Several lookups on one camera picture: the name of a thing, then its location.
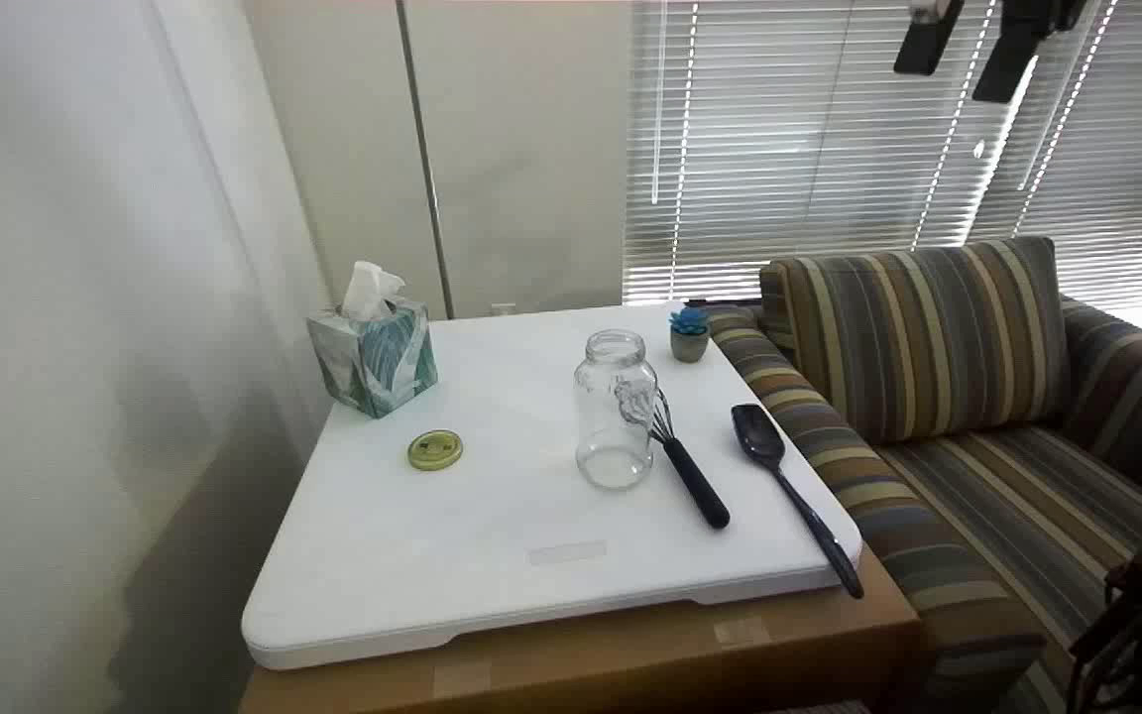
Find black plastic spatula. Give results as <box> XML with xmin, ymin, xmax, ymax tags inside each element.
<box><xmin>729</xmin><ymin>403</ymin><xmax>863</xmax><ymax>600</ymax></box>

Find clear glass jar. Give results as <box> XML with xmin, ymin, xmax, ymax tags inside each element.
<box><xmin>575</xmin><ymin>328</ymin><xmax>654</xmax><ymax>493</ymax></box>

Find white window blinds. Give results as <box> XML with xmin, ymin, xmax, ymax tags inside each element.
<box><xmin>624</xmin><ymin>0</ymin><xmax>1142</xmax><ymax>326</ymax></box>

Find teal patterned tissue box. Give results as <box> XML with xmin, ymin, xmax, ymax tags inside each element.
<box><xmin>310</xmin><ymin>260</ymin><xmax>436</xmax><ymax>416</ymax></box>

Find black handled wire whisk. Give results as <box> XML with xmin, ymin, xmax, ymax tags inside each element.
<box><xmin>614</xmin><ymin>382</ymin><xmax>729</xmax><ymax>532</ymax></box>

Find striped couch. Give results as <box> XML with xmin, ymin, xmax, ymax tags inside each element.
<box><xmin>705</xmin><ymin>285</ymin><xmax>1142</xmax><ymax>714</ymax></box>

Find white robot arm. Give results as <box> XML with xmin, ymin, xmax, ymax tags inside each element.
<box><xmin>893</xmin><ymin>0</ymin><xmax>1086</xmax><ymax>104</ymax></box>

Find small blue-topped cup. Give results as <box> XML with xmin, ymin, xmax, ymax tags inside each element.
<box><xmin>671</xmin><ymin>310</ymin><xmax>709</xmax><ymax>361</ymax></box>

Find striped couch cushion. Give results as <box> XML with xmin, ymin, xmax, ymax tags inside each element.
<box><xmin>761</xmin><ymin>239</ymin><xmax>1072</xmax><ymax>444</ymax></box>

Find cardboard box under table top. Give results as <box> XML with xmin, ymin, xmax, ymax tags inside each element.
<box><xmin>238</xmin><ymin>556</ymin><xmax>920</xmax><ymax>714</ymax></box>

